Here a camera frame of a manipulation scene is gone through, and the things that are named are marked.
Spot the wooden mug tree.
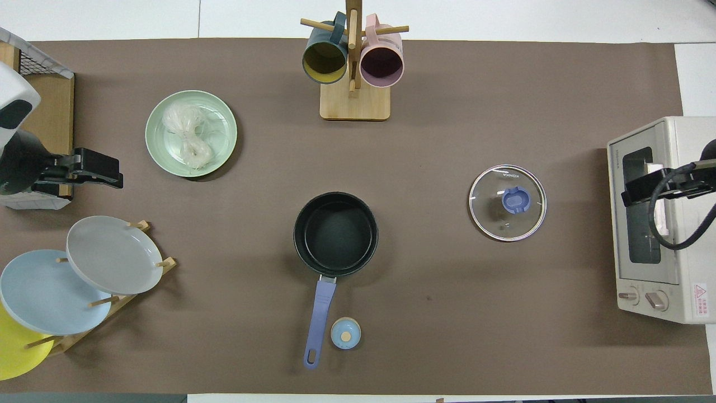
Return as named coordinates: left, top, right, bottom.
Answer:
left=300, top=0, right=409, bottom=121

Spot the marble patterned sheet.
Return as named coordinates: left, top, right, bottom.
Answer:
left=0, top=27, right=75, bottom=79

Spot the teal mug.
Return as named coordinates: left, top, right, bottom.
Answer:
left=302, top=11, right=348, bottom=85

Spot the light blue plate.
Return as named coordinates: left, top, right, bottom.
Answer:
left=0, top=249, right=112, bottom=336

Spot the glass lid with blue knob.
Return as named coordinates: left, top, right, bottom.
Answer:
left=468, top=164, right=547, bottom=242

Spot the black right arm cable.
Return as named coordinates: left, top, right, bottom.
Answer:
left=649, top=167, right=716, bottom=250

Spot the light green plate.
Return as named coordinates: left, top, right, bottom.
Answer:
left=145, top=90, right=238, bottom=179

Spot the wooden plate rack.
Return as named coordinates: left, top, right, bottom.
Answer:
left=25, top=220, right=177, bottom=356

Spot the dark pot with blue handle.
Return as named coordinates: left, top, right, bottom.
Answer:
left=293, top=192, right=379, bottom=370

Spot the grey plate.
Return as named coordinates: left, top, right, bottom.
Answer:
left=66, top=215, right=164, bottom=296

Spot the cream toaster oven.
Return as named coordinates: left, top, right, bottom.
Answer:
left=607, top=116, right=716, bottom=325

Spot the brown table mat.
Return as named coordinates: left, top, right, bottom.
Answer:
left=0, top=38, right=711, bottom=395

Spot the yellow plate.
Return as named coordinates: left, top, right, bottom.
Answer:
left=0, top=302, right=55, bottom=381

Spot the pink mug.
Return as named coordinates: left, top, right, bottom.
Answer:
left=360, top=14, right=404, bottom=88

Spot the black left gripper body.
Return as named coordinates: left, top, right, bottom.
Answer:
left=35, top=147, right=121, bottom=190

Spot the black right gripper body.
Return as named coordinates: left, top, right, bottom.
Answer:
left=629, top=167, right=681, bottom=205

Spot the wooden shelf with wire basket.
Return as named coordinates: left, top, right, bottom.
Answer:
left=0, top=27, right=75, bottom=199

